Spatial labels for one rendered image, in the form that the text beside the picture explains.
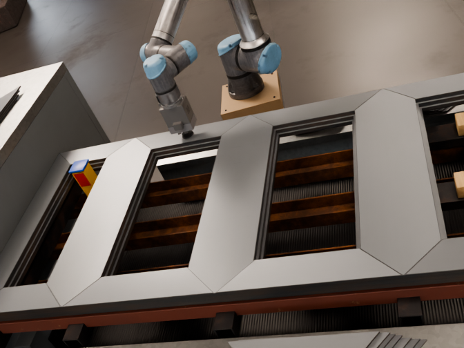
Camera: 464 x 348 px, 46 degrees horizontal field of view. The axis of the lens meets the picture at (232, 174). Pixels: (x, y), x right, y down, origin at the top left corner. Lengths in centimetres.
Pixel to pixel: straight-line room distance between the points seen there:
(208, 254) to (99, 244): 38
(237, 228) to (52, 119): 106
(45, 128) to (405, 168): 137
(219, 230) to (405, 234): 49
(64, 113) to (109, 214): 72
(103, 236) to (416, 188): 90
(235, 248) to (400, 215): 42
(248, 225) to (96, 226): 51
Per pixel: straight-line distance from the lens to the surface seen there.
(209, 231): 152
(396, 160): 155
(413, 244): 133
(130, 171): 190
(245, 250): 143
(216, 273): 141
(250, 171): 166
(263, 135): 178
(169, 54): 183
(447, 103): 177
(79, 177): 203
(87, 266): 165
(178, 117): 186
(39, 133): 222
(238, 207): 155
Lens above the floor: 186
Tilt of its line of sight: 37 degrees down
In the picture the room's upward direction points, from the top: 24 degrees counter-clockwise
